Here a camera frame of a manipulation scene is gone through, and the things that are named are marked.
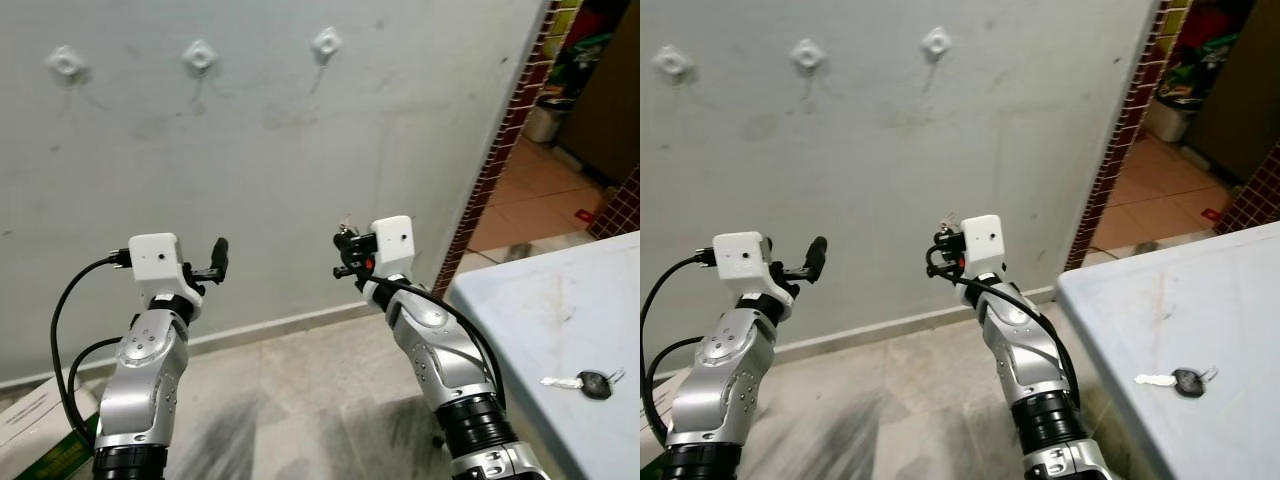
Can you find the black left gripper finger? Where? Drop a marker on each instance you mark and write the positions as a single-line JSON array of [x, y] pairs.
[[219, 258], [817, 257]]

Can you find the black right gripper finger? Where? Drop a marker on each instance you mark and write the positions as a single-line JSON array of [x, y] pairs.
[[952, 241], [340, 240], [352, 241], [940, 240]]

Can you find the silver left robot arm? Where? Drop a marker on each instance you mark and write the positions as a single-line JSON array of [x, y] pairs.
[[145, 370], [725, 370]]

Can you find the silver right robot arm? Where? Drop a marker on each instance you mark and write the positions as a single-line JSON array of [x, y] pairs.
[[435, 350], [1025, 350]]

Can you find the black-headed car key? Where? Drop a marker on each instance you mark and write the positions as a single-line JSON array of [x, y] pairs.
[[1189, 382], [597, 385]]

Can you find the white and green cardboard box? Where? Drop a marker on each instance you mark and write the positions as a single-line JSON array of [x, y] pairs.
[[650, 465], [30, 430]]

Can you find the dark brown wooden door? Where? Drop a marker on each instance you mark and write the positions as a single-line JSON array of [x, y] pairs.
[[605, 100], [1245, 100]]

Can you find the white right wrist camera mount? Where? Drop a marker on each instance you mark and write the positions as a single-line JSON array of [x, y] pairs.
[[392, 240], [982, 240]]

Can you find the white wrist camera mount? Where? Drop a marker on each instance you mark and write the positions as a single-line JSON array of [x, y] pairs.
[[982, 240], [392, 240], [740, 258], [155, 258]]

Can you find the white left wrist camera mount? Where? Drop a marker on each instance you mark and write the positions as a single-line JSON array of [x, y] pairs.
[[740, 258], [155, 258]]

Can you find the white wall hook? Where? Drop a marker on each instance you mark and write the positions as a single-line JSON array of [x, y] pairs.
[[200, 56], [326, 43], [66, 62], [808, 54], [936, 42], [673, 63]]

